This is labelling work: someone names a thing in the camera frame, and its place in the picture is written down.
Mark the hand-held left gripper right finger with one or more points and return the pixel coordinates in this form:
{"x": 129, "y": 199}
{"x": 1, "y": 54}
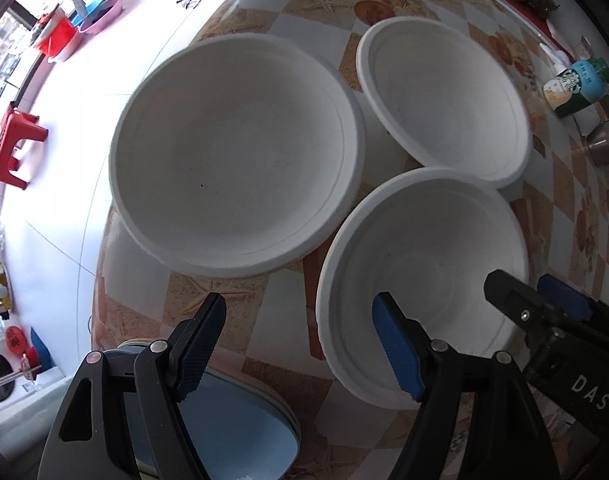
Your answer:
{"x": 397, "y": 350}

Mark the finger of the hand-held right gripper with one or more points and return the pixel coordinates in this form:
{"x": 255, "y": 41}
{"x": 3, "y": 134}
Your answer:
{"x": 567, "y": 300}
{"x": 517, "y": 300}

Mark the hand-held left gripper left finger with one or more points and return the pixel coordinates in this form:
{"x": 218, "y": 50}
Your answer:
{"x": 200, "y": 347}

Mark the white paper bowl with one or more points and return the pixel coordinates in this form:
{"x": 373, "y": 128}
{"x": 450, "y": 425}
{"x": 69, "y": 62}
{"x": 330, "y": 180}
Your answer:
{"x": 444, "y": 95}
{"x": 424, "y": 260}
{"x": 234, "y": 150}

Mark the blue ceramic plate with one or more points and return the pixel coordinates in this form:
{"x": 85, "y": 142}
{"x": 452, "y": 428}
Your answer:
{"x": 234, "y": 425}

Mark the metal cup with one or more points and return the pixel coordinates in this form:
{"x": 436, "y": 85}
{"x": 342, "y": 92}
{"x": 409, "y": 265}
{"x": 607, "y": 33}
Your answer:
{"x": 607, "y": 142}

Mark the white tissue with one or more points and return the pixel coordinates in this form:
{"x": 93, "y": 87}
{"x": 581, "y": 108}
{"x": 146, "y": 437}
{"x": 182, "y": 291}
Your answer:
{"x": 554, "y": 55}

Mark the red plastic stool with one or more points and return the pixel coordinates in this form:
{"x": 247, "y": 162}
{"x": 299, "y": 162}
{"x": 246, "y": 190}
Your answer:
{"x": 12, "y": 145}

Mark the patterned checkered tablecloth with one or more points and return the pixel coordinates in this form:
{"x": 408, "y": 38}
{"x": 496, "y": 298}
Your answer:
{"x": 294, "y": 25}

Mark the red plastic bucket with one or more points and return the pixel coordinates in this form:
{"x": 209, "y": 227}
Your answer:
{"x": 59, "y": 40}

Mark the pink plastic basin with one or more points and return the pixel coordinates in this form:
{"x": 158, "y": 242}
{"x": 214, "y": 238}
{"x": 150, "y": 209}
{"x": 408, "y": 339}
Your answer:
{"x": 104, "y": 15}

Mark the blue plastic basin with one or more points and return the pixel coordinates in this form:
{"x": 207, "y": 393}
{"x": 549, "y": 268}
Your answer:
{"x": 92, "y": 7}

